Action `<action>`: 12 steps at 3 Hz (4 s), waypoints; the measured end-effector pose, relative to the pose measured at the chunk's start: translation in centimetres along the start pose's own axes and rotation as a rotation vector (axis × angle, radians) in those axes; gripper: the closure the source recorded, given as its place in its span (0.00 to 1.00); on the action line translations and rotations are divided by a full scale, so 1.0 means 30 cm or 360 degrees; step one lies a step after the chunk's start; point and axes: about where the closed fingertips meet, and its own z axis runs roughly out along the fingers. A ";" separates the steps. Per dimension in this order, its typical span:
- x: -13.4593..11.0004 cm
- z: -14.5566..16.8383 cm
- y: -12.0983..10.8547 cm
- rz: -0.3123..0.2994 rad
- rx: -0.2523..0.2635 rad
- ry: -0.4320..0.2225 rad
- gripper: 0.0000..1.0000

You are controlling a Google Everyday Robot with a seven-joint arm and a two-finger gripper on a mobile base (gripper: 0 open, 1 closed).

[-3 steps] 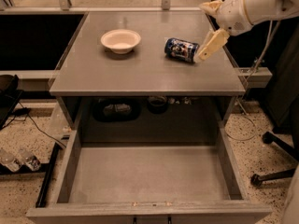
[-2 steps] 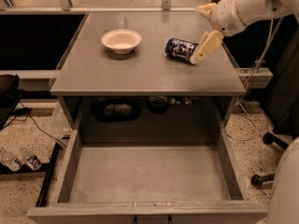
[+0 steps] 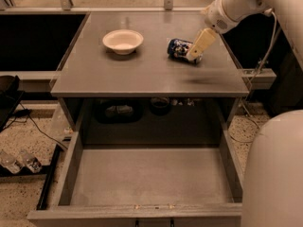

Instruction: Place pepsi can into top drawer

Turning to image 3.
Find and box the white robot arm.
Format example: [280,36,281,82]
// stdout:
[189,0,303,227]

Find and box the open grey top drawer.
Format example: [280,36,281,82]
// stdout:
[27,131,243,227]

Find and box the clear plastic bottle left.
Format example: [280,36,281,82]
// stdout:
[0,150,22,174]

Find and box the white bowl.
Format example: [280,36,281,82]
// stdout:
[102,29,144,55]

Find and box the black floor cable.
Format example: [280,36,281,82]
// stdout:
[0,102,69,151]

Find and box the grey cabinet counter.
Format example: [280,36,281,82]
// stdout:
[51,12,248,125]

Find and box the clear plastic bottle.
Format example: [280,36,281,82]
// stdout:
[20,150,42,173]
[0,150,22,174]

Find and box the clear plastic bottle right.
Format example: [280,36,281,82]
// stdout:
[20,150,42,173]

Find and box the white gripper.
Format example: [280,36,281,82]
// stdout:
[186,0,268,61]

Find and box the black metal stand base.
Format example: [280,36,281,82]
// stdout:
[0,140,69,210]

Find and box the blue pepsi can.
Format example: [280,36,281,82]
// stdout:
[167,39,203,64]

